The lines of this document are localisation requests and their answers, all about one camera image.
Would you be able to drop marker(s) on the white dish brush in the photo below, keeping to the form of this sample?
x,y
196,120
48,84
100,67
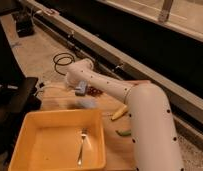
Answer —
x,y
54,88

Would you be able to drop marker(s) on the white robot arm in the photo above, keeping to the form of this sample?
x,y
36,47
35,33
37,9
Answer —
x,y
153,132

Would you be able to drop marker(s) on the yellow plastic tray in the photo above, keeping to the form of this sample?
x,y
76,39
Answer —
x,y
50,141

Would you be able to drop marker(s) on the dark red grape bunch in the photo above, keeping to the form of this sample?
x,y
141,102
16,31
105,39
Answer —
x,y
92,91

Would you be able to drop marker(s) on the blue sponge block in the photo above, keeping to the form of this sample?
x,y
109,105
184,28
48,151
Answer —
x,y
81,89

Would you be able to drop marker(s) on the silver metal fork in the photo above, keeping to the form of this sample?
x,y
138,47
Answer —
x,y
83,136

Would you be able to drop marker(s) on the green chili pepper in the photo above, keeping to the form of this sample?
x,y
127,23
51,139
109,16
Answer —
x,y
123,133

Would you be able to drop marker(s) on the wooden board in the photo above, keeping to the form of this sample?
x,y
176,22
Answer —
x,y
119,150

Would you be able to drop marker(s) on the black chair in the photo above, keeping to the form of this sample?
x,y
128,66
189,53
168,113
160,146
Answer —
x,y
22,101

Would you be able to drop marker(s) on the black box on floor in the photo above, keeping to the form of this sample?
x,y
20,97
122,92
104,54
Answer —
x,y
24,26

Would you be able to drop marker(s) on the long metal rail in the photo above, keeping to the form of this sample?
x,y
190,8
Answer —
x,y
124,36

